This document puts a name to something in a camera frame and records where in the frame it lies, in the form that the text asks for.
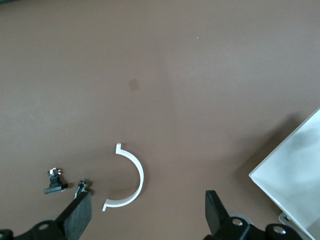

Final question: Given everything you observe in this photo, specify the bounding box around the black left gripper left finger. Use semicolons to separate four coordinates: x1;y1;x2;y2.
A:
0;191;93;240

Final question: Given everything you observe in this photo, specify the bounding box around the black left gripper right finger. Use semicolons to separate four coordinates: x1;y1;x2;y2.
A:
204;189;305;240

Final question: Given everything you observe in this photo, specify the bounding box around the white drawer cabinet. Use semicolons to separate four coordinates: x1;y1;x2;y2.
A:
248;106;320;240

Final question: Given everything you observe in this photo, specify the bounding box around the white semicircular clamp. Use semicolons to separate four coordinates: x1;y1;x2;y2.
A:
101;142;146;213

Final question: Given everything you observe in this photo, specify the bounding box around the small metal switch part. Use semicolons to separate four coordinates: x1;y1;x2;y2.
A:
73;178;92;200

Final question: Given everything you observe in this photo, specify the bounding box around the black flat-head switch part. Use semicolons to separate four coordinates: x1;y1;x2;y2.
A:
43;167;69;195

